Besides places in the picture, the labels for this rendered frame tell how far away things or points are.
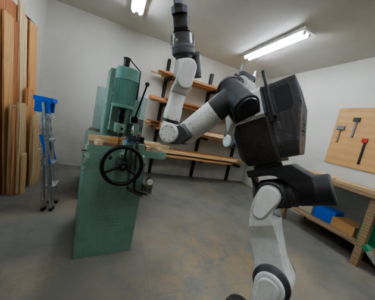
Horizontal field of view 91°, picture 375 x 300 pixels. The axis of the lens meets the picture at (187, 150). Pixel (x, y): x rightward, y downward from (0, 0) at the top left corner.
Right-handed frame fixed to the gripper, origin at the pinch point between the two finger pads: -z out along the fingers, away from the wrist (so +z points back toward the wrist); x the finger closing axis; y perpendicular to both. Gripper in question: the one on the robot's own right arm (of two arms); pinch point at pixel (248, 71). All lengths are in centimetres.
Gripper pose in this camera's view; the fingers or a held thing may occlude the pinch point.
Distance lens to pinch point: 139.5
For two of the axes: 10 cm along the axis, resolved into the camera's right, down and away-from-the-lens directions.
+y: -3.5, 0.7, 9.3
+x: -9.0, -3.0, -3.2
